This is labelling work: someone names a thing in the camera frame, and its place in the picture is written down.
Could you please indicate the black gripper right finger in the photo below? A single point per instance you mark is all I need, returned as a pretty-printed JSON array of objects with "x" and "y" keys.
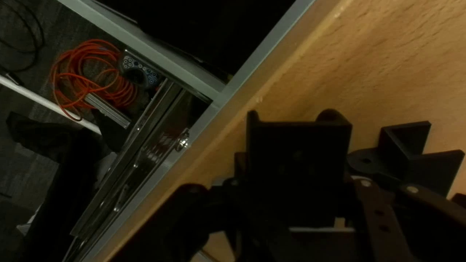
[{"x": 422, "y": 227}]

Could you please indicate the black metal drawer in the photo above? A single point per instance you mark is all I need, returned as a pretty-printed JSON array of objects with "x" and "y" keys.
[{"x": 145, "y": 160}]

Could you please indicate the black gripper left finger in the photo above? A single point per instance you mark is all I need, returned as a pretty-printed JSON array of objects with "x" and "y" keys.
[{"x": 193, "y": 223}]

